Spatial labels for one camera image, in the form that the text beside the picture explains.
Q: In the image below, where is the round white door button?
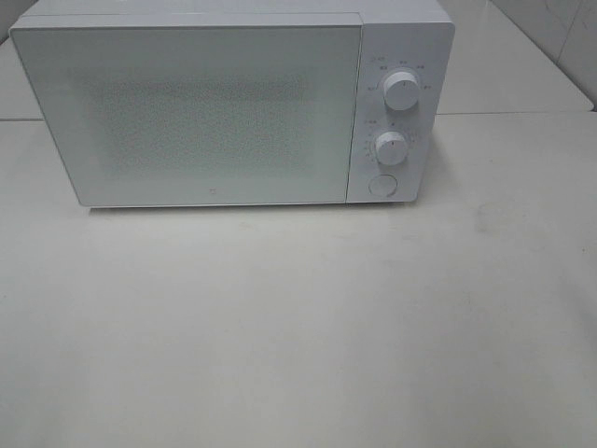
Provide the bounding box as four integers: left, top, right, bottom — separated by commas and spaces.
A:
368, 175, 397, 198

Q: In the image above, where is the white round knob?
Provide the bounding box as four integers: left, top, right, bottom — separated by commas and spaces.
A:
374, 132, 409, 166
382, 68, 421, 111

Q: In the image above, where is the white microwave oven body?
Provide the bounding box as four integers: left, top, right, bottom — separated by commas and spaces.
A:
9, 1, 455, 207

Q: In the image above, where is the white microwave door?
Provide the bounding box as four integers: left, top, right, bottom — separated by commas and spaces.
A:
13, 26, 360, 207

